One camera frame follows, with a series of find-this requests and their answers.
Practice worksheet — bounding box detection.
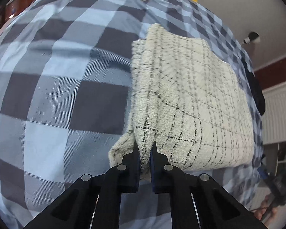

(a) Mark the cream plaid shirt jacket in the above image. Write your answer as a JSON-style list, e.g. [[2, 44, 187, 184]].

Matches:
[[108, 24, 254, 177]]

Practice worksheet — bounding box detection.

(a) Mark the person's right hand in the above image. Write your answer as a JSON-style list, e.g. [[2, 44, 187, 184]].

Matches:
[[253, 194, 279, 226]]

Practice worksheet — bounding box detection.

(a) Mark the white radiator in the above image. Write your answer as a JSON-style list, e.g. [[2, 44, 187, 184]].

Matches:
[[262, 84, 286, 144]]

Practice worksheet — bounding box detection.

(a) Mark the black garment on bed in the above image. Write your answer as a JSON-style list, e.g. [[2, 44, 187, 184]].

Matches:
[[241, 58, 266, 116]]

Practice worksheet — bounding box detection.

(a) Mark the red door right side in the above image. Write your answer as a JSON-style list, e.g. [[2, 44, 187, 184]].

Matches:
[[255, 58, 286, 90]]

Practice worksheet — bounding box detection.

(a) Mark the blue checkered bed sheet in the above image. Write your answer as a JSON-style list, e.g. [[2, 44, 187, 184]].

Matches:
[[0, 0, 262, 228]]

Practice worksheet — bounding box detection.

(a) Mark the white black standing device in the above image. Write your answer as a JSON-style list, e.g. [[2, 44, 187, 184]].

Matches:
[[241, 31, 260, 44]]

